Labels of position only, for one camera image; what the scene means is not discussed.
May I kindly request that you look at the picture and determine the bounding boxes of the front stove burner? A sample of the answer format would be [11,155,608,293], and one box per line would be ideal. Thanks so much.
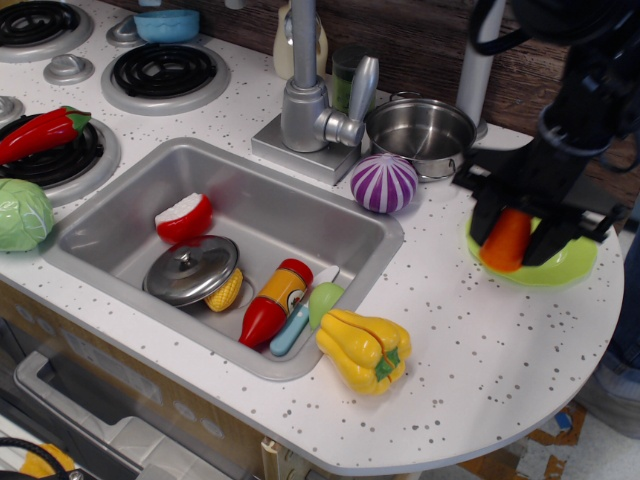
[1,119,121,207]

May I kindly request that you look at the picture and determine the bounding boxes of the light green toy piece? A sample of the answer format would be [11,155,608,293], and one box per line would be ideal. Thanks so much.
[309,282,345,330]

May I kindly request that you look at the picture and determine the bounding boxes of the stove burner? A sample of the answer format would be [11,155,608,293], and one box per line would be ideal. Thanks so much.
[1,1,94,63]
[1,119,121,207]
[101,44,231,117]

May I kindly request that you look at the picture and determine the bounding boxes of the green toy spice jar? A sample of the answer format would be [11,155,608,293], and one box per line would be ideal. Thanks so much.
[332,45,370,113]

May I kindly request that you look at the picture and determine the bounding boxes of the silver stove knob left edge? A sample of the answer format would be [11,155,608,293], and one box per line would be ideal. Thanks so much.
[0,96,25,127]

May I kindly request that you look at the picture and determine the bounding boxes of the purple striped toy onion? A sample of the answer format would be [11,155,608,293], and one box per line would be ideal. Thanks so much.
[350,153,418,214]

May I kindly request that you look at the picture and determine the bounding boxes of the blue handled toy knife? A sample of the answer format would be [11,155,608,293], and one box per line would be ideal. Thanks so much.
[269,265,340,357]

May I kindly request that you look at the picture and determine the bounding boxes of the toy oven door handle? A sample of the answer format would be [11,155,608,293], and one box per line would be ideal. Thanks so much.
[13,351,143,479]

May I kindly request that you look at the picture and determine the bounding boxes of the steel pot lid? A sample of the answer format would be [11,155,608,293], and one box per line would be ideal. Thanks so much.
[142,235,239,307]

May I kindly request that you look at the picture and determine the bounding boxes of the red yellow toy ketchup bottle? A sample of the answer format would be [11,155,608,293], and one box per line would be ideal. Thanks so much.
[239,258,314,348]

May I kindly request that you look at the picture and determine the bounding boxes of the grey vertical post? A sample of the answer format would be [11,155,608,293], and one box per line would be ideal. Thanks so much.
[456,0,506,141]

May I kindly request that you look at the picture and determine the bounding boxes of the yellow toy corn cob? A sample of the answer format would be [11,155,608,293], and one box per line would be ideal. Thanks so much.
[204,268,244,312]

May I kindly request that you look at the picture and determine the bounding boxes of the silver toy sink basin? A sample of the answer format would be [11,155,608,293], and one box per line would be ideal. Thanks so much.
[41,138,404,381]

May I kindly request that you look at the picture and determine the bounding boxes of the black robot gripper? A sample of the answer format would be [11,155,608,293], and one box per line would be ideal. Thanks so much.
[454,134,627,267]

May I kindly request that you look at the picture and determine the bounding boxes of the orange toy carrot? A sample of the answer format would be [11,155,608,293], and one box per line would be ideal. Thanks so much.
[479,208,532,273]

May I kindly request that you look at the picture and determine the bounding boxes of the small steel pot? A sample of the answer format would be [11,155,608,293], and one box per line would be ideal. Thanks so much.
[366,92,476,182]

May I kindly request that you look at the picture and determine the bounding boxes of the green toy cabbage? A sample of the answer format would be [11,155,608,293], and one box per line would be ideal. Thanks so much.
[1,179,54,252]

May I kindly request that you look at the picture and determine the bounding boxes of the light green plastic plate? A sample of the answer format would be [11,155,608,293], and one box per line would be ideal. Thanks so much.
[465,220,598,287]

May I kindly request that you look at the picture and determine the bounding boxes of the back right stove burner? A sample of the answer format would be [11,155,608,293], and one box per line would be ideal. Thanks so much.
[101,44,231,117]

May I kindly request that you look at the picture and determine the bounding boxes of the red white toy radish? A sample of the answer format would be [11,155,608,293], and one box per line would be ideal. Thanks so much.
[154,193,213,244]

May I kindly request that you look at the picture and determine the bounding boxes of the blue plastic bowl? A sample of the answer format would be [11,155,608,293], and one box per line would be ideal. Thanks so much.
[134,9,200,43]

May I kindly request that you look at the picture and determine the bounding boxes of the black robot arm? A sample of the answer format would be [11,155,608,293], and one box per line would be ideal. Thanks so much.
[453,1,639,266]

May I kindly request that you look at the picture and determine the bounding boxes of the yellow object with black cable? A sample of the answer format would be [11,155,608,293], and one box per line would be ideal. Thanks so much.
[1,437,75,480]

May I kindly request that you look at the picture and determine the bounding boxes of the cream toy bottle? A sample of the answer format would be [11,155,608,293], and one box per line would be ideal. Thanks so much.
[273,1,328,80]

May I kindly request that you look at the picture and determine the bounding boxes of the yellow toy bell pepper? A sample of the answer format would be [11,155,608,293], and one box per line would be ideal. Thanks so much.
[316,309,412,395]

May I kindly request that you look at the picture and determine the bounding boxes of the silver toy faucet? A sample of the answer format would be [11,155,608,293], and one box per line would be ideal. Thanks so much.
[251,1,379,185]

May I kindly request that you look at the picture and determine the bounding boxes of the back left stove burner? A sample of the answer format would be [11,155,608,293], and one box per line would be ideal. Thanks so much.
[1,1,94,63]

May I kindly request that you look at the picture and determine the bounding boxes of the silver stove knob under bowl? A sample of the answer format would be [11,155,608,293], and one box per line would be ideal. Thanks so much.
[106,15,146,48]

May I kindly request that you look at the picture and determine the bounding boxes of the red toy chili pepper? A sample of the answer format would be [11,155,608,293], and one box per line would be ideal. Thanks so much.
[1,106,92,165]

